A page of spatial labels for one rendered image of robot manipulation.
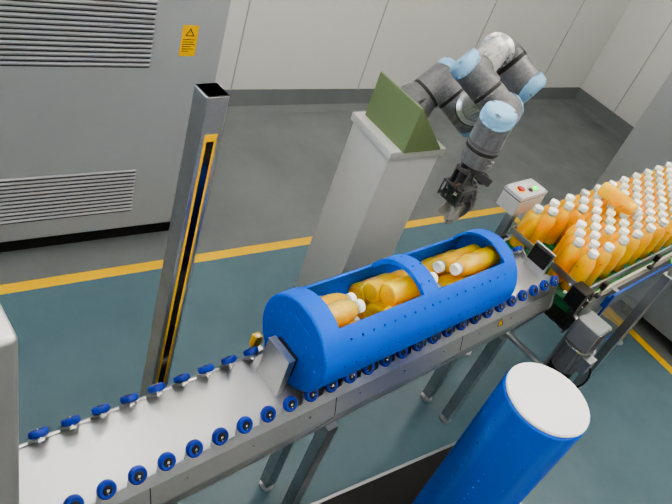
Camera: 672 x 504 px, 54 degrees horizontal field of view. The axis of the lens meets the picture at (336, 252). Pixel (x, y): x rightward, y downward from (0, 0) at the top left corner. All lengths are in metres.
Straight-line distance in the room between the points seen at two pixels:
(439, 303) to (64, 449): 1.09
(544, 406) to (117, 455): 1.23
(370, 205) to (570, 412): 1.31
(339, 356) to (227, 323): 1.62
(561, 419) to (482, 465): 0.31
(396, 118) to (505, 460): 1.45
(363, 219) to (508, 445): 1.31
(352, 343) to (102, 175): 1.89
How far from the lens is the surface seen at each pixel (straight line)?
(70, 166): 3.27
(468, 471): 2.32
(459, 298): 2.09
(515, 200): 2.94
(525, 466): 2.21
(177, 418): 1.82
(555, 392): 2.21
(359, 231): 3.06
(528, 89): 2.39
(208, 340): 3.23
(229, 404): 1.87
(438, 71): 2.93
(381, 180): 2.90
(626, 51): 7.48
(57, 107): 3.08
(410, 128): 2.80
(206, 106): 1.53
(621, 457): 3.83
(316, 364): 1.76
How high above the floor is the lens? 2.42
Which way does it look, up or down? 38 degrees down
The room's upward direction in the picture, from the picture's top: 22 degrees clockwise
